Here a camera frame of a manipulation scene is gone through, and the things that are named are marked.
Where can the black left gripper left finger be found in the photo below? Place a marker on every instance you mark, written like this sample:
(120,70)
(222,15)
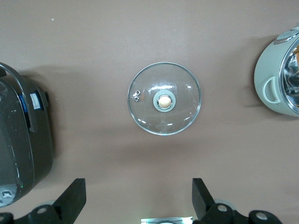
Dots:
(67,205)

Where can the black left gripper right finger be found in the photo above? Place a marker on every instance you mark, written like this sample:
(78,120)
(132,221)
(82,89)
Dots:
(205,210)

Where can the glass pot lid with knob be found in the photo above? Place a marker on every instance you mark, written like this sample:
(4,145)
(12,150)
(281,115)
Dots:
(177,112)

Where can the grey electric cooking pot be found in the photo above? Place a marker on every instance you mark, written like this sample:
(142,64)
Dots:
(266,70)

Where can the black rice cooker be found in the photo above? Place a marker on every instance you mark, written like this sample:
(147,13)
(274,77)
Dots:
(23,140)

